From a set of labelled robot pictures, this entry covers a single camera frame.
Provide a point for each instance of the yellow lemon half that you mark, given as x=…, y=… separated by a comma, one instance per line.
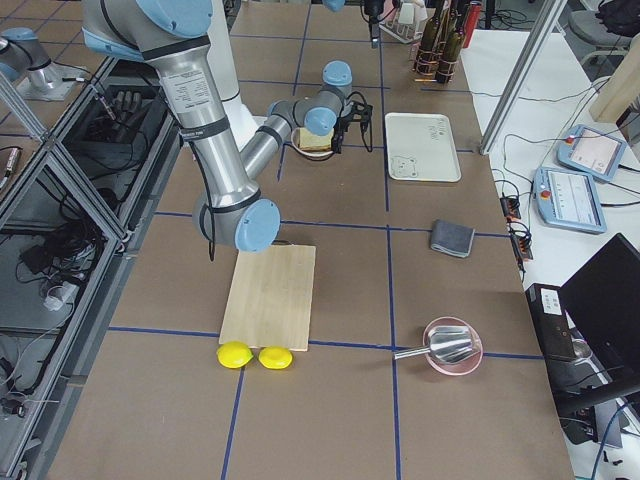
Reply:
x=275, y=358
x=234, y=354

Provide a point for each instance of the metal scoop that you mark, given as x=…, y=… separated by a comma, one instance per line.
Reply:
x=445, y=344

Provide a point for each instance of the black laptop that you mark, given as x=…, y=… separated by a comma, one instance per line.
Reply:
x=602, y=300

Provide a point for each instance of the white round plate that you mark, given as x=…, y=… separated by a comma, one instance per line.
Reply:
x=311, y=155

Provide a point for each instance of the bread slice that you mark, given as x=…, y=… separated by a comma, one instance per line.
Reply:
x=308, y=141

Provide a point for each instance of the wooden cutting board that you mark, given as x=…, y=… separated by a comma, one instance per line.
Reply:
x=270, y=298

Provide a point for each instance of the white bear tray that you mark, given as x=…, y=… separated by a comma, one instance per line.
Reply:
x=420, y=147

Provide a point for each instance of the dark wine bottle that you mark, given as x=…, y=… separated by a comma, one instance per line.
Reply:
x=429, y=40
x=451, y=41

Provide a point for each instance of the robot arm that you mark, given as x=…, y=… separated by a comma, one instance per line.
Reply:
x=187, y=44
x=336, y=5

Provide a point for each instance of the pink bowl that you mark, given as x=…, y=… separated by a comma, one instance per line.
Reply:
x=464, y=367

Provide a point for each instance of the white wire cup rack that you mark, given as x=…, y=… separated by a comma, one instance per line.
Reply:
x=404, y=20

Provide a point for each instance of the copper wire bottle rack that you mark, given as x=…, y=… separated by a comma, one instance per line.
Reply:
x=436, y=66

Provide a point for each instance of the red cylinder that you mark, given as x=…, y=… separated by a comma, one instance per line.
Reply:
x=471, y=21

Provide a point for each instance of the grey folded cloth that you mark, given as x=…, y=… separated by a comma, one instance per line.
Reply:
x=451, y=238

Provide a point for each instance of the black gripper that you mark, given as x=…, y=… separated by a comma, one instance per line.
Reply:
x=373, y=20
x=341, y=131

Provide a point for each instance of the blue teach pendant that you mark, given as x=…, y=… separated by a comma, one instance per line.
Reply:
x=588, y=150
x=568, y=200

